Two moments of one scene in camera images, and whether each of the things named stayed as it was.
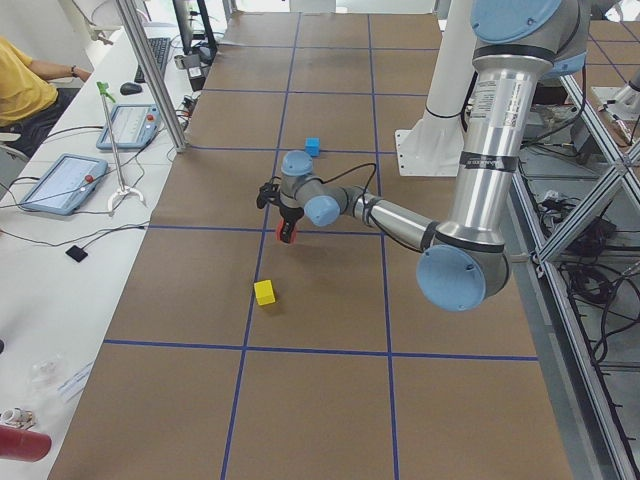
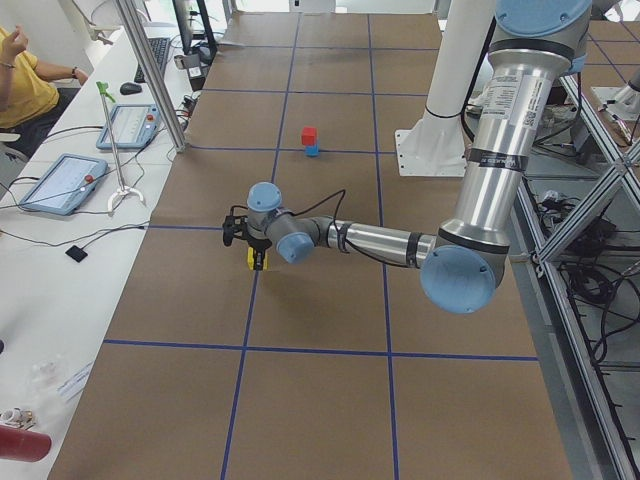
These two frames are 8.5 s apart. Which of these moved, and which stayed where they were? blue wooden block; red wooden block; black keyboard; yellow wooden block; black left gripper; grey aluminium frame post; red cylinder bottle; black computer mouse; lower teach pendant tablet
Moved: yellow wooden block; red wooden block; black left gripper
Stayed: red cylinder bottle; black computer mouse; grey aluminium frame post; blue wooden block; black keyboard; lower teach pendant tablet
